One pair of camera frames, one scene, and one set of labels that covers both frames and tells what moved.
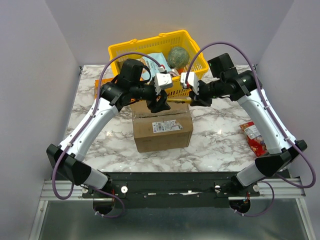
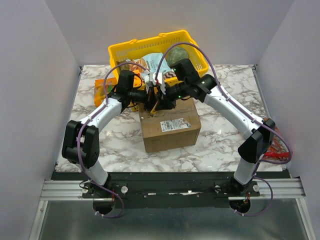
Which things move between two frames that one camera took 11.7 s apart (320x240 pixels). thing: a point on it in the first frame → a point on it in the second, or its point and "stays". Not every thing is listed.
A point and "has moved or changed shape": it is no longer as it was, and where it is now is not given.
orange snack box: x=96 y=84 stays
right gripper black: x=197 y=97 → x=163 y=97
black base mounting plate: x=140 y=190 stays
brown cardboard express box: x=169 y=129 has moved or changed shape
